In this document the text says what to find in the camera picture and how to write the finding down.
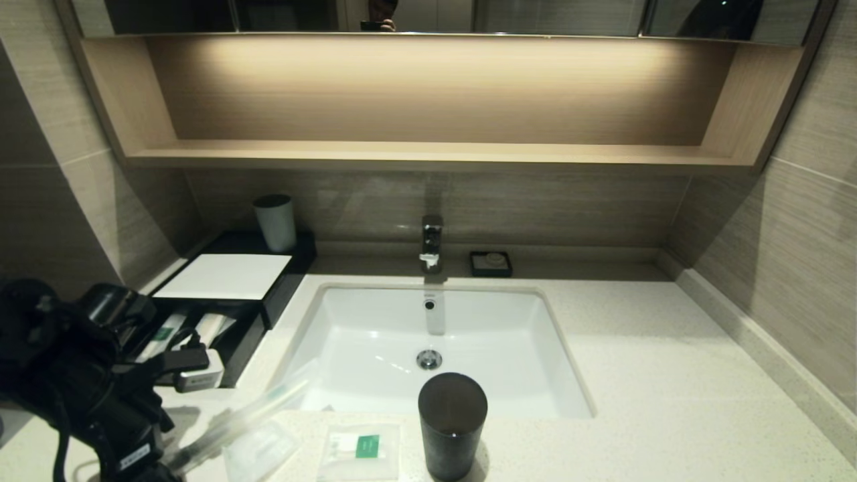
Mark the black pull-out drawer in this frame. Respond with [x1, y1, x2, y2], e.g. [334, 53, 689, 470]
[131, 299, 268, 388]

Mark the toothbrush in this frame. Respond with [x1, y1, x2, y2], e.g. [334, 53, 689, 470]
[164, 379, 312, 477]

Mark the chrome faucet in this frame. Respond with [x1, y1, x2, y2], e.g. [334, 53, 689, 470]
[420, 215, 445, 275]

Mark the white sink basin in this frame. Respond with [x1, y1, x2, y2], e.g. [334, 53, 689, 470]
[261, 283, 597, 421]

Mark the black soap dish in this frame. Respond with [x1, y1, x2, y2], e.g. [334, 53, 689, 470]
[469, 251, 513, 278]

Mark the wooden wall shelf niche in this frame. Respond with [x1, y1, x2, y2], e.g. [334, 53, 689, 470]
[57, 32, 838, 176]

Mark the white packet with green label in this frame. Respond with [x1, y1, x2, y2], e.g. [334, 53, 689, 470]
[317, 423, 401, 481]

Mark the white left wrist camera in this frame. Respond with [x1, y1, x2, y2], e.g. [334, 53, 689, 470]
[175, 348, 225, 393]

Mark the clear plastic packet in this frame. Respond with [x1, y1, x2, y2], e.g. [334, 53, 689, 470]
[224, 418, 302, 482]

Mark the white cup with dark rim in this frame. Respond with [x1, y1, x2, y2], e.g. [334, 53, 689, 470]
[253, 194, 297, 254]

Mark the long packet with green label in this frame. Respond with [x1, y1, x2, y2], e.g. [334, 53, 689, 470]
[137, 311, 188, 364]

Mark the black drawer box case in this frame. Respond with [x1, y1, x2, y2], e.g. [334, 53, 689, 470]
[151, 231, 319, 330]

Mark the black cup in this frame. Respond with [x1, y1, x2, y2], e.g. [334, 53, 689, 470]
[418, 372, 488, 481]

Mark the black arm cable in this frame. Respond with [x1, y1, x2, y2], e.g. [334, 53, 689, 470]
[52, 422, 78, 482]

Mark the mirror cabinet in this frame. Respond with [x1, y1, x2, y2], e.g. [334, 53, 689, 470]
[67, 0, 823, 46]

